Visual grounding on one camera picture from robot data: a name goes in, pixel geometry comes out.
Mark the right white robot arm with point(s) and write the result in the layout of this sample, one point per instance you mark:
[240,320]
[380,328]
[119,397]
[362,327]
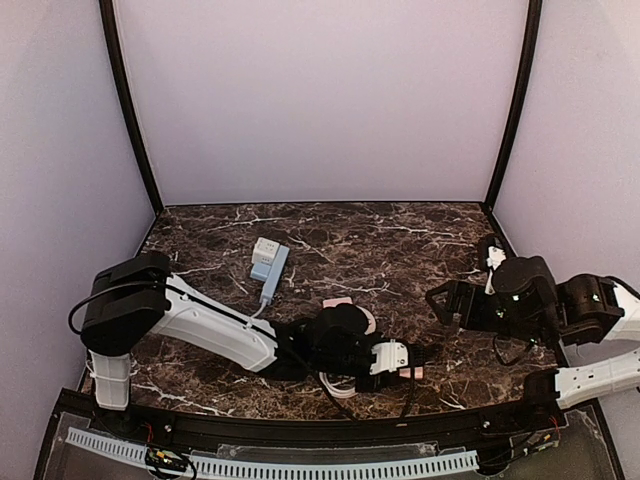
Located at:
[597,314]

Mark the blue cube plug adapter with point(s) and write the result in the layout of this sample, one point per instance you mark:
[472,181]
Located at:
[260,272]

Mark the grey slotted cable duct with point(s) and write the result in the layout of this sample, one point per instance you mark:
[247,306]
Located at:
[248,465]

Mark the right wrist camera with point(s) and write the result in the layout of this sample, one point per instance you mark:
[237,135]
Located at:
[491,254]

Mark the left black frame post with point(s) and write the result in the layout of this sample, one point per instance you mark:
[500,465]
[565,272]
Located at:
[125,98]

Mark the right black frame post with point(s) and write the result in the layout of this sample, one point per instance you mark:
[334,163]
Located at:
[526,60]

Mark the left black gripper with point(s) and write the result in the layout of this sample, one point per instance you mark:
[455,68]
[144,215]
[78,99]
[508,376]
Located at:
[415,358]

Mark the pink cube socket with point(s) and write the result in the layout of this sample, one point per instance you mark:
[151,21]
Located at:
[334,302]

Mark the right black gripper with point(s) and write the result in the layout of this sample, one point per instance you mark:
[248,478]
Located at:
[470,301]

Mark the blue power strip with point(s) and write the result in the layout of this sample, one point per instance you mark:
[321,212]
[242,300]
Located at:
[270,286]

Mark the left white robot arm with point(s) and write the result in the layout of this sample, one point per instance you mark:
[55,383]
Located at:
[143,296]

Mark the black frame post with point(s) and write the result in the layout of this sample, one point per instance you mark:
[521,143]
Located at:
[526,60]
[125,98]

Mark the small circuit board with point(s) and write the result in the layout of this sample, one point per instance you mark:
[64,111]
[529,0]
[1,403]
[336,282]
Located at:
[165,459]

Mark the white cube socket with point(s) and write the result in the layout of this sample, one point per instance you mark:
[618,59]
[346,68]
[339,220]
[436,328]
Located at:
[264,251]

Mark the black front table rail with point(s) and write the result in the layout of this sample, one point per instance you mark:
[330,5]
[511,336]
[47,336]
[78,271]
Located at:
[467,428]

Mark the pink small plug adapter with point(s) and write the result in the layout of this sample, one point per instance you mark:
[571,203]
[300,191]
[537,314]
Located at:
[417,373]

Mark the pink round power strip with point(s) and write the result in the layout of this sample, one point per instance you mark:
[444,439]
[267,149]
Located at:
[371,322]

